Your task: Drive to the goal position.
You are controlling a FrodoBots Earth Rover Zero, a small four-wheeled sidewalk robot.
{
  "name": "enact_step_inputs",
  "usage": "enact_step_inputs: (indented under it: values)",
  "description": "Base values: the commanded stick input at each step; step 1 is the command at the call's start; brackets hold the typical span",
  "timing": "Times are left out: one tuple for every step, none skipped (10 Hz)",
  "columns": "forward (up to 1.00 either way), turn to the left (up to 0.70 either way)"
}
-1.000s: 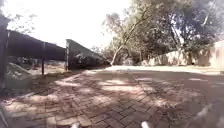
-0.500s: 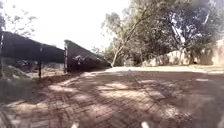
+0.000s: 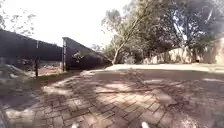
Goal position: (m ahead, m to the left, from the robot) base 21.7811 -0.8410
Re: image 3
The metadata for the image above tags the thin leaning tree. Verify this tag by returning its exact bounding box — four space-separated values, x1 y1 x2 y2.
111 13 148 66

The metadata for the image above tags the red brick path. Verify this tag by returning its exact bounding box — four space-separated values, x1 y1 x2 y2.
0 68 188 128

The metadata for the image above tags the dark short pole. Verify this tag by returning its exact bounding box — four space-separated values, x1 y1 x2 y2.
34 55 40 78

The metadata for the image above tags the row of green trees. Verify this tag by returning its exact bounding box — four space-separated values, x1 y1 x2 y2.
91 0 224 65

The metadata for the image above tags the grey dirt road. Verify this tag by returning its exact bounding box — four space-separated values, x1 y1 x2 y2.
106 63 224 128

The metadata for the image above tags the dark sloped wall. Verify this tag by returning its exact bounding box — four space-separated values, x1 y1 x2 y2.
61 36 113 72

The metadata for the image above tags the pale brick wall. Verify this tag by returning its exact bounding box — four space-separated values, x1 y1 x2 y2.
142 37 224 65

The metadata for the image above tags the long dark wall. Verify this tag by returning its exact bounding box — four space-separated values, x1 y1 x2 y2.
0 29 64 69

